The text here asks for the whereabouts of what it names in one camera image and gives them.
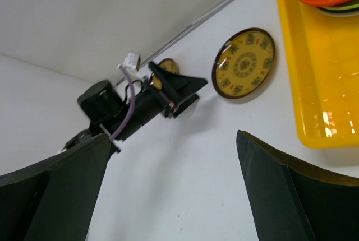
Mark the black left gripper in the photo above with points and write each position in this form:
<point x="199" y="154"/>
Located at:
<point x="122" y="117"/>

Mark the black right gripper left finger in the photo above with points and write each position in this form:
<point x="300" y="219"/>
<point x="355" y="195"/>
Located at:
<point x="54" y="199"/>

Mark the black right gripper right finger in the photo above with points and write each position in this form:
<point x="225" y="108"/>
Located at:
<point x="292" y="199"/>

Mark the yellow patterned plate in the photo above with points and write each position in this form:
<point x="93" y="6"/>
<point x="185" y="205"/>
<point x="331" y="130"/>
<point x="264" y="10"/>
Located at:
<point x="167" y="64"/>
<point x="243" y="63"/>

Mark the green plate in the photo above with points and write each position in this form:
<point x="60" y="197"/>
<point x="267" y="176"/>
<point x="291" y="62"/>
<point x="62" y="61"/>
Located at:
<point x="346" y="7"/>

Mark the black plate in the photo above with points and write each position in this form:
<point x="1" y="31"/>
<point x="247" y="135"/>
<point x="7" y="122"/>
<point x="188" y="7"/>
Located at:
<point x="342" y="13"/>

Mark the yellow plastic bin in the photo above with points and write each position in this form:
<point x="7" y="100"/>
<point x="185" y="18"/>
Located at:
<point x="322" y="58"/>

